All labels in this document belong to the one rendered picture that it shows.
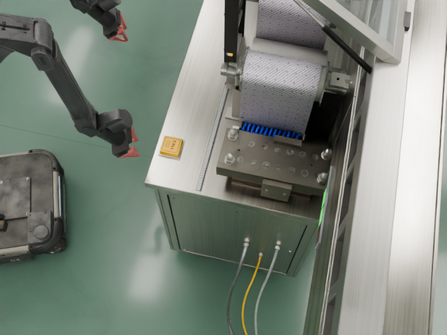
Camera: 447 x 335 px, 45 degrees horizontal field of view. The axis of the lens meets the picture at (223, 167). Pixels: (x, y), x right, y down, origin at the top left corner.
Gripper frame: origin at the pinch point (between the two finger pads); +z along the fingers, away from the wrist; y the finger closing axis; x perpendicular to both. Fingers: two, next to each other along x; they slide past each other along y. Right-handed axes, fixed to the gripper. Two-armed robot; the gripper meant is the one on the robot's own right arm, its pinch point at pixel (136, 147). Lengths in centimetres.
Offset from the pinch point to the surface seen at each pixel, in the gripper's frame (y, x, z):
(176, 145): 5.2, -5.8, 17.4
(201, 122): 15.1, -14.0, 24.8
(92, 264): -6, 84, 73
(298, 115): -1, -53, 19
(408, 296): -70, -73, -4
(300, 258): -30, -21, 83
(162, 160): 1.3, 0.5, 16.6
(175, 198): -10.5, 2.6, 26.2
